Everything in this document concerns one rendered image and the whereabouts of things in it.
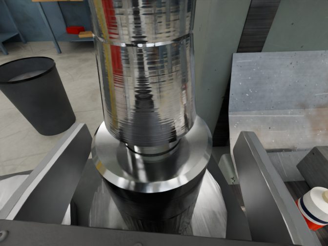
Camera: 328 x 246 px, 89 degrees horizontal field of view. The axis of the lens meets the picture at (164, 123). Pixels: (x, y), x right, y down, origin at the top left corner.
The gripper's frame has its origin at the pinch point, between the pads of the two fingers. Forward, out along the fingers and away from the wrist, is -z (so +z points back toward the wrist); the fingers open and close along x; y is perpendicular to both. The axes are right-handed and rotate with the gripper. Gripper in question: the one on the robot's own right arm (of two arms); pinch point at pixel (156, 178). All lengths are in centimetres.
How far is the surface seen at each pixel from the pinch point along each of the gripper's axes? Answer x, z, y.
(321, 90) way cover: -39, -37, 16
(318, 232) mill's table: -24.8, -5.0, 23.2
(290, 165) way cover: -30.9, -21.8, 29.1
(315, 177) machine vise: -27.3, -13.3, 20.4
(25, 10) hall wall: 314, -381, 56
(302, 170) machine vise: -27.1, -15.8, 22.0
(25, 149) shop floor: 136, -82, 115
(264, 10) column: -18.5, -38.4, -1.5
